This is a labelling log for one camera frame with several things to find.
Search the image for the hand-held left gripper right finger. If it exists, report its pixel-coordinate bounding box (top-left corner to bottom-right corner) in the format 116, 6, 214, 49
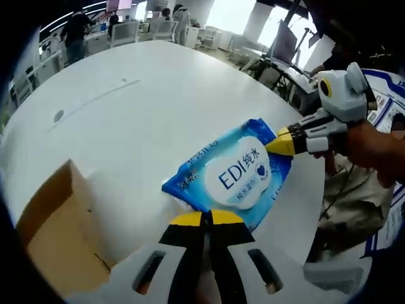
207, 208, 320, 304

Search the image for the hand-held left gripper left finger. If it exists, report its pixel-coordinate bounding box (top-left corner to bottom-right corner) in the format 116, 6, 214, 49
68, 211, 204, 304

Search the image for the blue soft wet wipes pack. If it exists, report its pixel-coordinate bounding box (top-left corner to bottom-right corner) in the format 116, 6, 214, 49
161, 118, 294, 234

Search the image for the brown cardboard shoe box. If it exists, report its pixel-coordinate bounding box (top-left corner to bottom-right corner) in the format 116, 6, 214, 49
15, 158, 116, 298

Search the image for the person's right hand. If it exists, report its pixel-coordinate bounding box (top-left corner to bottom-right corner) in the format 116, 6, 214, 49
311, 120, 381, 169

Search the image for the desk monitor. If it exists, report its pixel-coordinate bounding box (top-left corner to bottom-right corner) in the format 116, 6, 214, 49
273, 18, 299, 64

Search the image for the white office chair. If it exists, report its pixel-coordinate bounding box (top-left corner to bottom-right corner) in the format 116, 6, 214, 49
148, 20, 178, 43
110, 22, 140, 48

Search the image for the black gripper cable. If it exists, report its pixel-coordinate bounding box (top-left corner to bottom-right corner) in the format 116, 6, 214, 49
318, 158, 381, 220

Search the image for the pink wall screen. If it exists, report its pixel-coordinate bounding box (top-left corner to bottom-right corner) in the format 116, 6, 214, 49
106, 0, 132, 12

